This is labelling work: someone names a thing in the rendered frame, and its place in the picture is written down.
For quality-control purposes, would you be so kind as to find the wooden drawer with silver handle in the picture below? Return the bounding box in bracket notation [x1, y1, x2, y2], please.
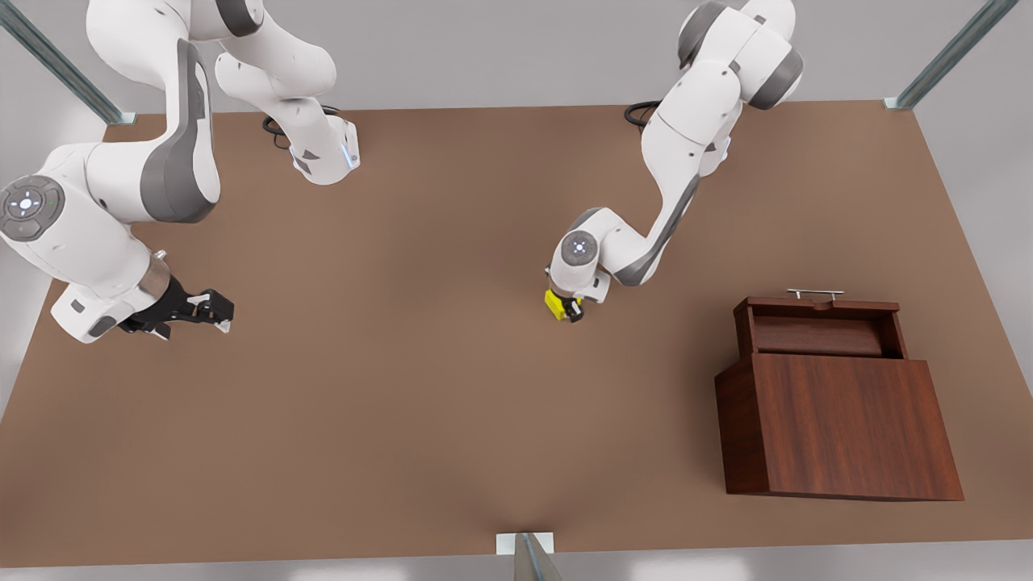
[734, 288, 909, 361]

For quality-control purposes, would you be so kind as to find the dark wooden cabinet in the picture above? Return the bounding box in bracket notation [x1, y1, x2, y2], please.
[714, 353, 965, 503]

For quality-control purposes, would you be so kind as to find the black cable loop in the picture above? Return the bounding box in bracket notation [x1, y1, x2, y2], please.
[623, 100, 664, 130]
[261, 104, 342, 151]

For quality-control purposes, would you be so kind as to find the silver frame post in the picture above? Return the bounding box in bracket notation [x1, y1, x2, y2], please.
[0, 0, 139, 127]
[883, 0, 1023, 112]
[495, 532, 566, 581]

